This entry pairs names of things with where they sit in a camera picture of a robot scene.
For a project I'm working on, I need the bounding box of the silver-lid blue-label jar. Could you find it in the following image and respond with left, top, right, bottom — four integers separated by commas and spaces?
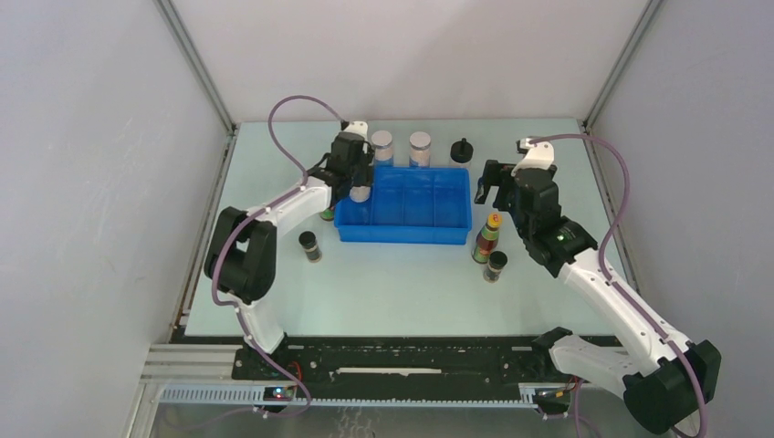
371, 130, 394, 166
409, 131, 432, 167

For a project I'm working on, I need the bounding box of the red sauce bottle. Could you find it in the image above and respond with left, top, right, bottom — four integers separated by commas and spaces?
471, 213, 503, 264
319, 207, 335, 222

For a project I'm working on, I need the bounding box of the black-lid jar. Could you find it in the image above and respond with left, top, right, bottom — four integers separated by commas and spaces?
449, 138, 474, 168
349, 186, 371, 203

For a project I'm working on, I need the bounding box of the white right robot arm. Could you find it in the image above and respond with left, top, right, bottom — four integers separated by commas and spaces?
474, 160, 722, 434

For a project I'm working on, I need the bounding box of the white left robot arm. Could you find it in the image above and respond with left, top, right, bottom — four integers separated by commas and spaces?
203, 121, 374, 380

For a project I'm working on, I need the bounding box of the blue divided plastic bin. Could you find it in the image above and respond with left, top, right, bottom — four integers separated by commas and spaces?
334, 167, 472, 245

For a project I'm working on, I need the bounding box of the small black-cap spice jar right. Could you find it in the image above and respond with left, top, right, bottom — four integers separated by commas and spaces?
483, 251, 508, 283

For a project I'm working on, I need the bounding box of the small black-cap spice jar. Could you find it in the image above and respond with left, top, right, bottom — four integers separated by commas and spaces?
298, 231, 322, 263
483, 251, 508, 283

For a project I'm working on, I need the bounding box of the small black-cap spice jar left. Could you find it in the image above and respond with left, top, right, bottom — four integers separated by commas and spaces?
298, 231, 322, 263

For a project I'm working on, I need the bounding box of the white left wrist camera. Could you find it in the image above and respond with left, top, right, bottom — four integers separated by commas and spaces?
340, 120, 369, 140

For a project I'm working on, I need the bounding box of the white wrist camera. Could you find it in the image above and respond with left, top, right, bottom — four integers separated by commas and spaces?
511, 138, 555, 177
340, 120, 369, 140

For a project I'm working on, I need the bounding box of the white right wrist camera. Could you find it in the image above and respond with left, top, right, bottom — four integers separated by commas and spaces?
511, 138, 555, 177

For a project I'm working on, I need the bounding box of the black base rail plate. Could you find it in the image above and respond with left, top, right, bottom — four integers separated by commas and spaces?
232, 326, 627, 403

